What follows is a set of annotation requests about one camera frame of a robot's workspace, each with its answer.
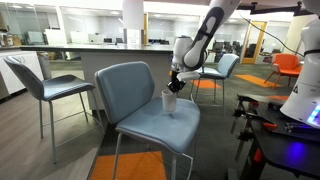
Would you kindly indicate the yellow door frame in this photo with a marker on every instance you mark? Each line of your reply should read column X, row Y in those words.
column 254, row 41

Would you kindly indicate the blue upholstered chair with mug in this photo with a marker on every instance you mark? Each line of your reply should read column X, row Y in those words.
column 133, row 86

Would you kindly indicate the orange armchair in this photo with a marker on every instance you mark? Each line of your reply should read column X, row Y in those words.
column 286, row 64

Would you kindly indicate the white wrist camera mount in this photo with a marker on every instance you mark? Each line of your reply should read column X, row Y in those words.
column 188, row 76

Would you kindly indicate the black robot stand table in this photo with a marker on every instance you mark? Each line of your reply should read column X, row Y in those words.
column 286, row 146

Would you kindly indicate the black overhead mounting bar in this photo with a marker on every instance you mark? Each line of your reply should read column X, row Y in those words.
column 280, row 8

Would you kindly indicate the white low cabinet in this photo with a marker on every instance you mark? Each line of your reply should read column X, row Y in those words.
column 15, row 71

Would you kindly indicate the white paper sign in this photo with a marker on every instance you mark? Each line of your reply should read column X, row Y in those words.
column 133, row 36

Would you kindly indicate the white mug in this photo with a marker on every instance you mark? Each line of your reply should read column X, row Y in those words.
column 169, row 101

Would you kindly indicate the white round column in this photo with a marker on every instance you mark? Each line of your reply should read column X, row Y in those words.
column 132, row 15

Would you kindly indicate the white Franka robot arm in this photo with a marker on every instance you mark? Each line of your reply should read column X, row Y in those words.
column 200, row 46

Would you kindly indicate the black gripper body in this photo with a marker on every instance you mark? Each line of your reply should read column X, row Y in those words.
column 178, row 84

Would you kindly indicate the dark-backed blue bar chair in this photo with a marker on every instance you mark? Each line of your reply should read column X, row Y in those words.
column 56, row 87

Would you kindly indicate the small light blue chair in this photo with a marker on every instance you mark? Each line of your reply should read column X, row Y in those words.
column 228, row 65

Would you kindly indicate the grey trash bin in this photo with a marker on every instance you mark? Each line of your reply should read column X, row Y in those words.
column 44, row 65

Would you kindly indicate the grey counter island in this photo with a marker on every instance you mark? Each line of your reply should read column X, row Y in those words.
column 126, row 56

